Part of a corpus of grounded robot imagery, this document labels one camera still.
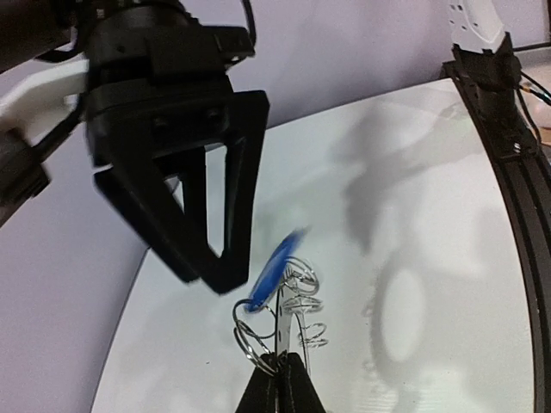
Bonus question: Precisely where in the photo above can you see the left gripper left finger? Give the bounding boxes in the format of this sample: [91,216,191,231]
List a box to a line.
[235,367,279,413]

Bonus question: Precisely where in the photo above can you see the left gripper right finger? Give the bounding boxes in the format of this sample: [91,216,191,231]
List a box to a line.
[277,353,326,413]

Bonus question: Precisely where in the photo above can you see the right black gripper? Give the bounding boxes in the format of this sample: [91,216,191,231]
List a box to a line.
[81,8,269,294]

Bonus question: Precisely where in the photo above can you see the metal keyring disc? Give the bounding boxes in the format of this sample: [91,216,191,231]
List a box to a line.
[232,256,328,377]

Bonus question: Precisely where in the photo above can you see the key with blue tag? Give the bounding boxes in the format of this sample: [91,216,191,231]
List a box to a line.
[245,227,308,313]

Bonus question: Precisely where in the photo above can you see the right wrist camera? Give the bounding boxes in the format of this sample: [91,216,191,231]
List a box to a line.
[1,59,89,224]

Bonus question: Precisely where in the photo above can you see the black front aluminium rail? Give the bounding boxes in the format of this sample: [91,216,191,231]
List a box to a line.
[443,61,550,412]

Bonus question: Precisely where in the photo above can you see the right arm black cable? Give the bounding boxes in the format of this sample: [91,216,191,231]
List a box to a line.
[514,71,551,143]

